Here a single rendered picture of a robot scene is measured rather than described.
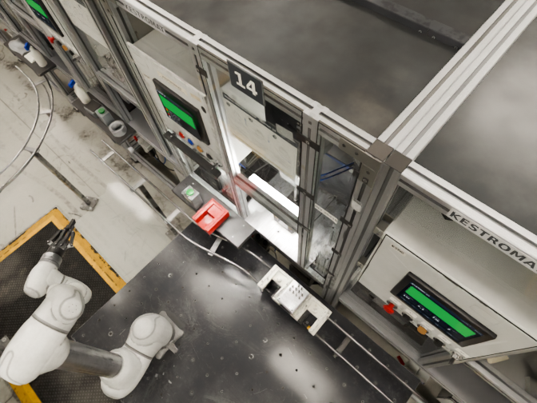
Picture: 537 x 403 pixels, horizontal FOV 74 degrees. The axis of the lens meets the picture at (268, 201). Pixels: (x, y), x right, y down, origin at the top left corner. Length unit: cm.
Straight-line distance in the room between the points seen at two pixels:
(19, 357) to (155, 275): 97
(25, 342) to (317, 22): 132
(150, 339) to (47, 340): 58
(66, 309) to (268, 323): 104
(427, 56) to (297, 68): 34
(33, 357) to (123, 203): 209
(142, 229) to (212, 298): 126
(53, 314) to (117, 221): 196
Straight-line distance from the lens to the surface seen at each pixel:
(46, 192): 377
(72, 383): 305
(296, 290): 180
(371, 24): 115
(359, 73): 99
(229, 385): 202
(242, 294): 207
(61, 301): 139
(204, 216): 199
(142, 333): 187
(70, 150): 392
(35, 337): 143
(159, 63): 137
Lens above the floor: 268
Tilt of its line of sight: 62 degrees down
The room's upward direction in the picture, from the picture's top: 7 degrees counter-clockwise
